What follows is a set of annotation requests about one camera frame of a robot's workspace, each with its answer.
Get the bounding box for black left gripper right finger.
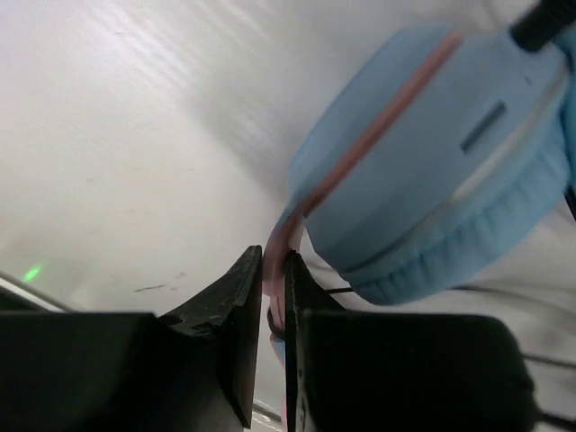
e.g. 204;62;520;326
285;254;536;431

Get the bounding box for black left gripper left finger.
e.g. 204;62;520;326
1;246;262;431

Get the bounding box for blue pink cat headphones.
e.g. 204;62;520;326
264;24;575;358

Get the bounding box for thin black headphone cable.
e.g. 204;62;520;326
265;0;576;428

